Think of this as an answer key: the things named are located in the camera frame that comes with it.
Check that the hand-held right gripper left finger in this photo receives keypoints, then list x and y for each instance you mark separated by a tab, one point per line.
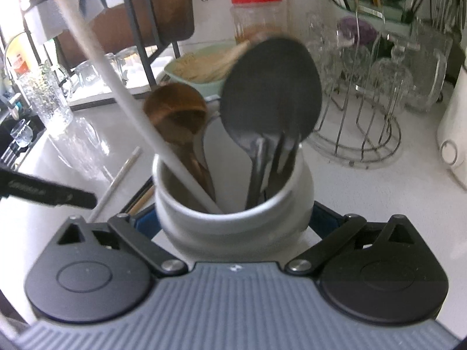
147	222

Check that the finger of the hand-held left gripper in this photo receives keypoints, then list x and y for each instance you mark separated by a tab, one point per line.
36	189

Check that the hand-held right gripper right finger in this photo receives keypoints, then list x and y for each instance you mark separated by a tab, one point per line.
326	218

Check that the white ceramic utensil jar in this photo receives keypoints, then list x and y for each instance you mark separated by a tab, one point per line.
233	233

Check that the wooden chopstick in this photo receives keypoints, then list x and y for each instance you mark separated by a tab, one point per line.
143	198

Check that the white chopstick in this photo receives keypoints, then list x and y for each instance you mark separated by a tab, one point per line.
116	182

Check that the black plastic fork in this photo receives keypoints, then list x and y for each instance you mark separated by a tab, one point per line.
281	156

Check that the patterned glass tumbler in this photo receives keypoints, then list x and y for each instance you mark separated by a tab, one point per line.
47	98

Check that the wooden spoon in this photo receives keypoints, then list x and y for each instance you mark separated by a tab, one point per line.
175	113

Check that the clear glass cup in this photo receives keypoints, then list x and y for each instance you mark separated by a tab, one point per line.
89	74
126	62

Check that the green plastic basket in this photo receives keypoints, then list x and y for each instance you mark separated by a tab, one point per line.
193	87

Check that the black plastic spoon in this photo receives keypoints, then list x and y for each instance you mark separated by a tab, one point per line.
270	87

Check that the cluster of inverted glasses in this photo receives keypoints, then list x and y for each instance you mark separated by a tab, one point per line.
383	76

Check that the white electric cooking pot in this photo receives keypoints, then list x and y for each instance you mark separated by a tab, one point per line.
454	127

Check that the bundle of bamboo sticks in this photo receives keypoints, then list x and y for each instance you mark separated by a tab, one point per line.
204	65

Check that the white storage box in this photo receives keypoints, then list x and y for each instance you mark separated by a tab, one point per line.
47	18

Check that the glass pitcher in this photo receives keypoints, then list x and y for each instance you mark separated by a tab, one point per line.
423	65

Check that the black metal rack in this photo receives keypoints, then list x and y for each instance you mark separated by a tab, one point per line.
137	36

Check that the purple glass cup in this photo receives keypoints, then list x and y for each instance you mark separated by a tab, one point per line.
357	29

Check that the green utensil drainer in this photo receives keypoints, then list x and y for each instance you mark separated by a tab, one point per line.
386	20

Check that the wooden cutting board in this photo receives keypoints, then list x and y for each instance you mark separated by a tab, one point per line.
168	14

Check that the red-lidded plastic jar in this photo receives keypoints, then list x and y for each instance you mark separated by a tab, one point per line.
255	14

